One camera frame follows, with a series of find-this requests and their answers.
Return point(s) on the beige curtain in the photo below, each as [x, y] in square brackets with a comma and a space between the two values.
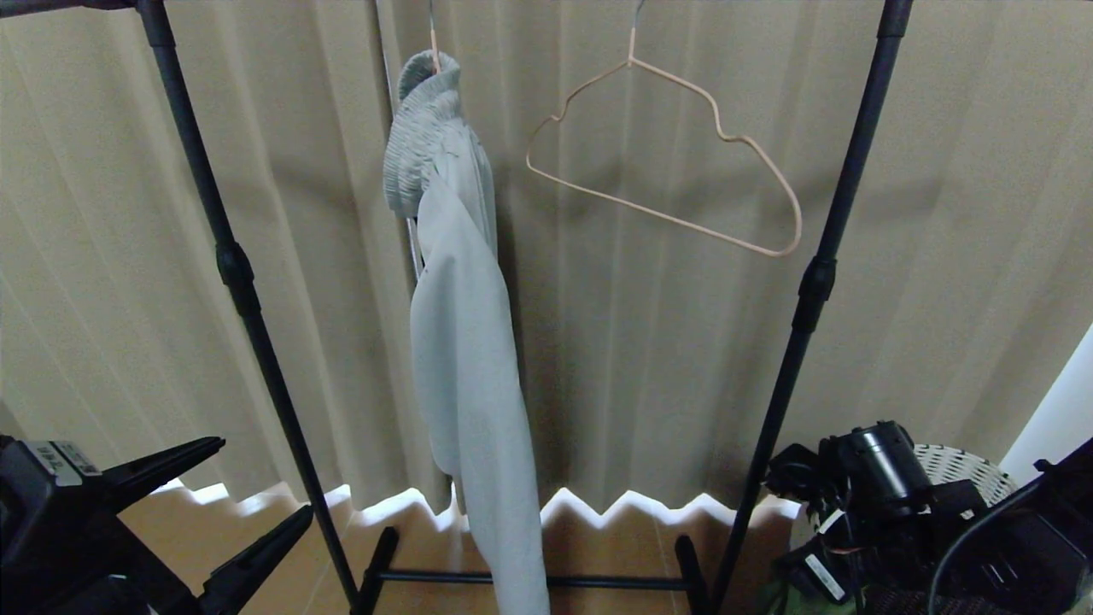
[128, 213]

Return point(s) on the green garment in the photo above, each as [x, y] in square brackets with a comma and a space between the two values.
[781, 603]

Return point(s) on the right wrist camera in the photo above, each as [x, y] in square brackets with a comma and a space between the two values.
[790, 470]

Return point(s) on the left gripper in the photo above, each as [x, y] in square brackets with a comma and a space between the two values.
[51, 530]

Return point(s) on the white laundry basket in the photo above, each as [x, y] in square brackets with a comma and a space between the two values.
[973, 474]

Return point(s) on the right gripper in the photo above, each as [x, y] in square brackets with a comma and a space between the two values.
[888, 568]

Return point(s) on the pale grey shorts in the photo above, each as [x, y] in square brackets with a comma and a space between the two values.
[470, 359]

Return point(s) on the black clothes rack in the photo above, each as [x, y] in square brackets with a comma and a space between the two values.
[235, 265]

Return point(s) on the pink clothes hanger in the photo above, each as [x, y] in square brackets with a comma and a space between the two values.
[675, 81]
[435, 47]

